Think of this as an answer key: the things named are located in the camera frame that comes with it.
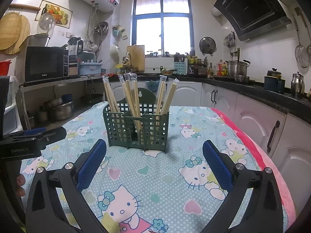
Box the hanging wire strainer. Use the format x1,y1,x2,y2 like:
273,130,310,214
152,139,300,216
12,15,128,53
293,15,311,68

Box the round wooden board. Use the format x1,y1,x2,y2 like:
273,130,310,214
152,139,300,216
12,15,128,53
2,15,31,54

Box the dark blue pot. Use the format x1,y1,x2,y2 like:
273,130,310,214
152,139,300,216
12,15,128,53
264,68,285,93

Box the rectangular wooden cutting board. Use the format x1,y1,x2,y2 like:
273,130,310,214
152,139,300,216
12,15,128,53
127,45,145,73

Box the dark hanging pot lid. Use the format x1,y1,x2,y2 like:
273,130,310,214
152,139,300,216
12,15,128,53
199,37,217,55

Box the person's left hand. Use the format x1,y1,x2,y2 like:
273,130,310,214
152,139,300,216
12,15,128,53
16,174,27,197

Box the black microwave oven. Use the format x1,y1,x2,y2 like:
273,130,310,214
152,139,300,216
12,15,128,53
15,46,69,83

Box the light blue knife holder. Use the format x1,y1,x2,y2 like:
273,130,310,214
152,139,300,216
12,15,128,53
174,62,188,75

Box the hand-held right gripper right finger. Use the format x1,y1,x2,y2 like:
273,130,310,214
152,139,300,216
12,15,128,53
202,140,284,233

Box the steel faucet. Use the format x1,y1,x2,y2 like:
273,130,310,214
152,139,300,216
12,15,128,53
123,53,133,70

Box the blue dish tub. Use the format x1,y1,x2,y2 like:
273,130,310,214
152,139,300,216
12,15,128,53
79,62,102,76

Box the blue framed window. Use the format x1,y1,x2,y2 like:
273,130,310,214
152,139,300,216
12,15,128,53
131,0,193,55

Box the black range hood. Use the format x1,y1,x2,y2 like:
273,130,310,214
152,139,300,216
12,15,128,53
214,0,292,42

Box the black blender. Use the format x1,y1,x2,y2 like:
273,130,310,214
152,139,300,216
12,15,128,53
67,37,84,76

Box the steel stockpot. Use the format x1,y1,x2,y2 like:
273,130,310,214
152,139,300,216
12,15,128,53
225,59,251,77

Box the black kitchen countertop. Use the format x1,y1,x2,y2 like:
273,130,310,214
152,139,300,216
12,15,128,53
106,73,311,119

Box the steel pot with handles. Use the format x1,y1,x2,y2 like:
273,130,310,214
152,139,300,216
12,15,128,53
50,101,74,121

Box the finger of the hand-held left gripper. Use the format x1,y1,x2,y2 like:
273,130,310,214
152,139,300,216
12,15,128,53
2,127,47,140
12,127,67,151

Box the metal shelf rack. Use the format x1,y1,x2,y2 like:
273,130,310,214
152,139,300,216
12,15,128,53
19,75,106,129

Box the fruit wall poster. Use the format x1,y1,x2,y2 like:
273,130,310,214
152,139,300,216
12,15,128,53
35,0,73,28

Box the black wok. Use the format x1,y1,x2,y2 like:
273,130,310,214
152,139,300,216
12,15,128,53
80,94,104,106

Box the wooden rolling pin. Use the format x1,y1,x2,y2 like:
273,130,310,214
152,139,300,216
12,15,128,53
8,3,41,11

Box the plastic drawer cabinet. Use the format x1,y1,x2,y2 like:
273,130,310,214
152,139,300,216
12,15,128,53
0,76,23,134

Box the cat printed blue tablecloth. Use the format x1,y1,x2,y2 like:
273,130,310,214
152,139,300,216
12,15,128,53
19,101,268,233

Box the hanging steel bowls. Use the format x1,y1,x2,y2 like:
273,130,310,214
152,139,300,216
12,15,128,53
93,21,109,34

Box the round bamboo tray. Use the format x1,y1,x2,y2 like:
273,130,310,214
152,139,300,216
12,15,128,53
0,12,23,50

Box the hanging steel ladle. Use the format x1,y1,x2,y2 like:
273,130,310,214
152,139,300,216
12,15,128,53
295,7,311,54

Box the red plastic basket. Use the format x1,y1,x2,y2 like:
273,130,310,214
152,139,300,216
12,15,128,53
0,60,12,76

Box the glass pot lid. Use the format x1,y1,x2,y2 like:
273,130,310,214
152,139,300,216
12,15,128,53
38,13,57,33

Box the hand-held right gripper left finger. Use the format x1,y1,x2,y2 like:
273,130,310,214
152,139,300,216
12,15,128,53
25,139,107,233

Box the set of bamboo chopsticks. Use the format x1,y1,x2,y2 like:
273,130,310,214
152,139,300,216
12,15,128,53
102,72,179,133

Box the green plastic utensil holder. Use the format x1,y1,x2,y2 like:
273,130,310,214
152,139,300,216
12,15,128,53
102,87,170,153

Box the steel kettle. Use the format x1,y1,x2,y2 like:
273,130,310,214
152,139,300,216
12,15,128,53
291,72,305,99

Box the steel pot with flat lid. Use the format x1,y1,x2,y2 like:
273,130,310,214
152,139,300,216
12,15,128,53
25,34,51,47

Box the sauce bottles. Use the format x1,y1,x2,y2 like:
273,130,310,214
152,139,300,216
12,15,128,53
207,59,227,78

